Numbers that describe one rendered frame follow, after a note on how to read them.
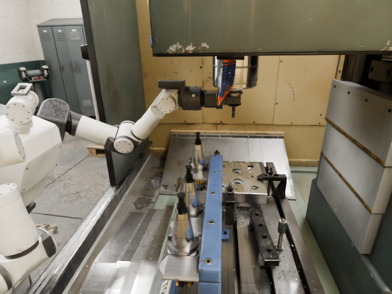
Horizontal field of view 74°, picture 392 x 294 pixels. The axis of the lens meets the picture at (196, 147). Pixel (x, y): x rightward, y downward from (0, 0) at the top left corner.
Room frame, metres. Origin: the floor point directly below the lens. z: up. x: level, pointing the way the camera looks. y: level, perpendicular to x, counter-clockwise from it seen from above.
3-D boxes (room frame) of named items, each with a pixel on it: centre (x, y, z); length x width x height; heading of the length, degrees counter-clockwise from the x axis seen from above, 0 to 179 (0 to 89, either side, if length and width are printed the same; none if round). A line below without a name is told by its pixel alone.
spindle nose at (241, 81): (0.94, -0.14, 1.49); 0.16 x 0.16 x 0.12
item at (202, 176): (0.67, 0.00, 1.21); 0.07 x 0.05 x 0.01; 84
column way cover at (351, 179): (0.89, -0.58, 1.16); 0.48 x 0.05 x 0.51; 174
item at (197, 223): (0.45, 0.02, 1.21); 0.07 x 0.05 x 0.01; 84
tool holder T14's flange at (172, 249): (0.39, 0.03, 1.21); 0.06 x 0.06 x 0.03
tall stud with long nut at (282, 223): (0.69, -0.28, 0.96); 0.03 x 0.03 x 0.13
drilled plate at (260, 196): (1.06, -0.19, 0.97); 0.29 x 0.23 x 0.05; 174
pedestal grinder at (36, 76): (5.21, 3.12, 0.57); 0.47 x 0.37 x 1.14; 138
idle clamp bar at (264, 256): (0.72, -0.23, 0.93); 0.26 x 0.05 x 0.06; 179
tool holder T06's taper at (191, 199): (0.50, 0.02, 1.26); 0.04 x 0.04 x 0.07
